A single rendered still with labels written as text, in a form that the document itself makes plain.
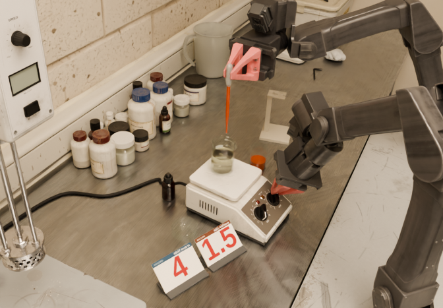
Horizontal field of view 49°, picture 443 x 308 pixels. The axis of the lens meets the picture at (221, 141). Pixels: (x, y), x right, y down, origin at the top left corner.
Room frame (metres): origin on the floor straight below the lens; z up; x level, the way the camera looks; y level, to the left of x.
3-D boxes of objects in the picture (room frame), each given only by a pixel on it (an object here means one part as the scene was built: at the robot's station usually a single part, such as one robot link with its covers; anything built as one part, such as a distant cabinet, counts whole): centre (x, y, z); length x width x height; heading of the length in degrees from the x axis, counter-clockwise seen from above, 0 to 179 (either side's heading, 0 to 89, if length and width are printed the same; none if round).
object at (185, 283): (0.61, 0.06, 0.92); 0.09 x 0.06 x 0.04; 133
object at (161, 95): (1.16, 0.17, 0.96); 0.06 x 0.06 x 0.11
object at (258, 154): (0.97, -0.09, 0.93); 0.04 x 0.04 x 0.06
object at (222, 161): (0.84, -0.01, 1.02); 0.06 x 0.05 x 0.08; 50
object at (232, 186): (0.82, -0.01, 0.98); 0.12 x 0.12 x 0.01; 60
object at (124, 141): (0.97, 0.24, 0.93); 0.06 x 0.06 x 0.07
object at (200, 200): (0.81, -0.04, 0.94); 0.22 x 0.13 x 0.08; 60
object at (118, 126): (1.03, 0.26, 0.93); 0.05 x 0.05 x 0.06
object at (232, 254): (0.68, -0.01, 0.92); 0.09 x 0.06 x 0.04; 133
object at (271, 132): (1.12, -0.15, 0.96); 0.08 x 0.08 x 0.13; 78
